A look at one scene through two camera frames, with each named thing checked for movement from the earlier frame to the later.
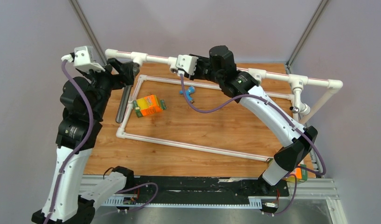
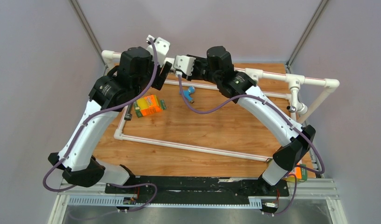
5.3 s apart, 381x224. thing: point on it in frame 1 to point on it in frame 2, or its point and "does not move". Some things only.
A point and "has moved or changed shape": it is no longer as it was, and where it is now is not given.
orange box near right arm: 301,174 does not move
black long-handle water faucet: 123,103 has moved or changed shape
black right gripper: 194,77 does not move
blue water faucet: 191,89 does not move
